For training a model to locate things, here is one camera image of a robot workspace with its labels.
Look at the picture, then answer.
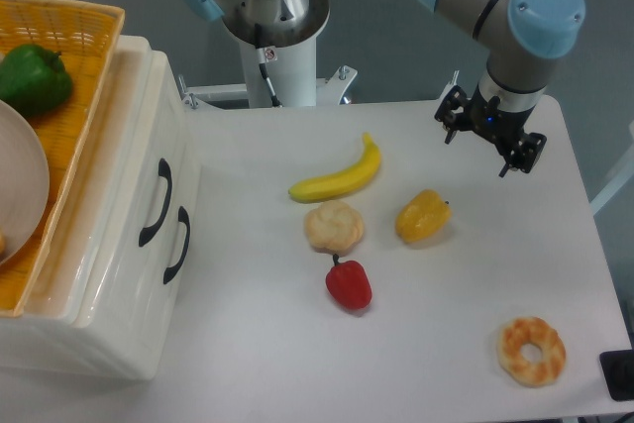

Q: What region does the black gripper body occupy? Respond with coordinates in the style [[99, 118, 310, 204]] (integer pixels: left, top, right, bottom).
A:
[[465, 81, 536, 149]]

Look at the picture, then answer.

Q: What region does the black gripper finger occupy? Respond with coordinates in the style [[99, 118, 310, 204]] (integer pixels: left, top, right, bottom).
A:
[[497, 133, 547, 177], [434, 85, 469, 145]]

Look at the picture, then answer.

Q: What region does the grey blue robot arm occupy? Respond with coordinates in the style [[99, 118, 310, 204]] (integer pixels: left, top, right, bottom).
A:
[[417, 0, 585, 173]]

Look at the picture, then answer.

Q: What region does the white drawer cabinet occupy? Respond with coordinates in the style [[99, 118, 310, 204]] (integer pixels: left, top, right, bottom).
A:
[[1, 36, 201, 379]]

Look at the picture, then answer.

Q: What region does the yellow bell pepper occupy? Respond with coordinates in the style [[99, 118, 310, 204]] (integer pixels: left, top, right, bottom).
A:
[[394, 189, 452, 244]]

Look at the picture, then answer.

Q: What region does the yellow banana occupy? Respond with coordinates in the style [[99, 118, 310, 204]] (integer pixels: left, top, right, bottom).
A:
[[288, 132, 382, 203]]

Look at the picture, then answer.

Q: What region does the round cream bread roll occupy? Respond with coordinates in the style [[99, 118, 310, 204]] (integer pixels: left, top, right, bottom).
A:
[[303, 200, 365, 255]]

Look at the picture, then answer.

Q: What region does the red bell pepper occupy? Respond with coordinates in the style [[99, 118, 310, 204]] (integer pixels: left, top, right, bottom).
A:
[[325, 254, 372, 311]]

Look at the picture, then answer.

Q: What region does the black device at edge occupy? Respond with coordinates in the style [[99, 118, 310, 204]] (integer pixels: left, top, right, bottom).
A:
[[599, 350, 634, 401]]

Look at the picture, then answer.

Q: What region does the orange woven basket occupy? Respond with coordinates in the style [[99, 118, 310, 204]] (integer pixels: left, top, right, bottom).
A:
[[1, 0, 125, 318]]

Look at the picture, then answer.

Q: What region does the green bell pepper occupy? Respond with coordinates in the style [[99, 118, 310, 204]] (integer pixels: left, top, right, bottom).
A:
[[1, 44, 73, 119]]

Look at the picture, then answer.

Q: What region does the beige plate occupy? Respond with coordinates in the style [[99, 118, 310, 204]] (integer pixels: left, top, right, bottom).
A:
[[1, 103, 50, 263]]

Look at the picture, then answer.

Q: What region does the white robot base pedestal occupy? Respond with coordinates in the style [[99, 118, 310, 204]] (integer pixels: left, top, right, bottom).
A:
[[178, 0, 358, 109]]

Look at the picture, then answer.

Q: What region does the toasted bagel ring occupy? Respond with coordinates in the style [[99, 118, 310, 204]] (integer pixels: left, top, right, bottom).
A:
[[496, 316, 568, 388]]

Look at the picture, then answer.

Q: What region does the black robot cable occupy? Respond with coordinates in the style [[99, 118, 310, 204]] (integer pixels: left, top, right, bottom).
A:
[[253, 23, 284, 108]]

